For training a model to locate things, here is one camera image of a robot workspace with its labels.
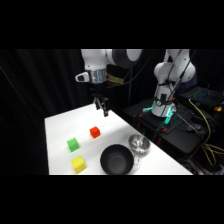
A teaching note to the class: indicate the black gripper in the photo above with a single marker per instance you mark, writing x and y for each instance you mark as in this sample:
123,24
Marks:
98,88

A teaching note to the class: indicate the red cube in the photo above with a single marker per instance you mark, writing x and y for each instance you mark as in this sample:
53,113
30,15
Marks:
95,132

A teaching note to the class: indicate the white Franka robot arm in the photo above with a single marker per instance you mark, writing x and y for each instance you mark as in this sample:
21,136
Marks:
171,71

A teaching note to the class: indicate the green cube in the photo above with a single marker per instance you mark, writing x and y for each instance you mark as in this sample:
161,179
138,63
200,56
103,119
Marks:
73,144

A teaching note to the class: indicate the black bowl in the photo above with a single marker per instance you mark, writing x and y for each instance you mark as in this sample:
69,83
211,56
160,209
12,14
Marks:
117,160

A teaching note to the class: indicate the yellow cube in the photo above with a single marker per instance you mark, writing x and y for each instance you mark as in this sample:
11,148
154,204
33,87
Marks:
78,164

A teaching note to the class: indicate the silver metal cup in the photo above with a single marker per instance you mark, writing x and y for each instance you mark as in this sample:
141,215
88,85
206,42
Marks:
139,143

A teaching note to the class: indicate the green light strip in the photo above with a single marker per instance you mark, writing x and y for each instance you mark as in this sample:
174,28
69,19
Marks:
169,115

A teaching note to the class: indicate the black curtain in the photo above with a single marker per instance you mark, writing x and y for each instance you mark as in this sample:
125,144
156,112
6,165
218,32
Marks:
30,100

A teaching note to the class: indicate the black robot stand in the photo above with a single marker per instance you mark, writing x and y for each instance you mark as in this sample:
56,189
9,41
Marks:
186,135

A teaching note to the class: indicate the black laptop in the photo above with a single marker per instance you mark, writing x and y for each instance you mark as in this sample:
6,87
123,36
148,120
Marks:
203,95

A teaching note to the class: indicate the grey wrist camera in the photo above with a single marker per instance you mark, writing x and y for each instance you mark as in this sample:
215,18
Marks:
81,77

